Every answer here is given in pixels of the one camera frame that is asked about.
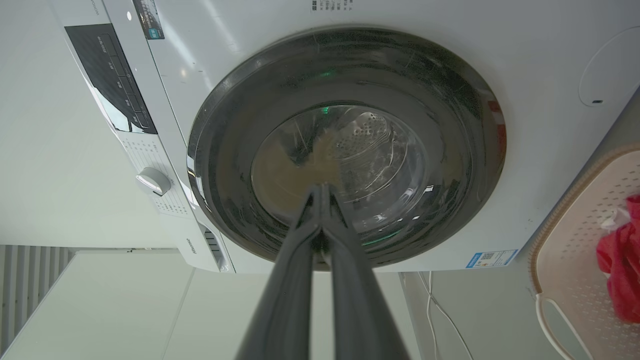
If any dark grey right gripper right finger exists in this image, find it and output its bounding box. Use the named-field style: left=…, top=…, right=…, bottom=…
left=320, top=183, right=412, bottom=360

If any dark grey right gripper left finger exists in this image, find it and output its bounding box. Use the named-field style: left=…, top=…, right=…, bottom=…
left=235, top=184, right=323, bottom=360

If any beige perforated laundry basket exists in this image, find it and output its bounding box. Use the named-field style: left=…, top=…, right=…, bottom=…
left=528, top=143, right=640, bottom=360

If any beige clothing inside drum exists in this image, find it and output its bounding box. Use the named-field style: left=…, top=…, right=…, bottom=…
left=251, top=128, right=346, bottom=213

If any blue energy label sticker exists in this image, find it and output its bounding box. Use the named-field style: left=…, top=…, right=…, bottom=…
left=465, top=249, right=519, bottom=269

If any round dark washing machine door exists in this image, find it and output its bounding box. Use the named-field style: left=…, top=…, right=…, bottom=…
left=186, top=27, right=507, bottom=267

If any white front-load washing machine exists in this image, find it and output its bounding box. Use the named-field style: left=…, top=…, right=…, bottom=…
left=47, top=0, right=640, bottom=274

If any silver washing machine dial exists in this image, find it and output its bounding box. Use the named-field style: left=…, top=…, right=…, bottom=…
left=135, top=167, right=172, bottom=197

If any red garment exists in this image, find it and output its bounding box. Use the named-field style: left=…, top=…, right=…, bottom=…
left=595, top=194, right=640, bottom=324

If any white power cable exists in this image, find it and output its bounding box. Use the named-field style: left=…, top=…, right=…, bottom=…
left=417, top=271, right=475, bottom=360

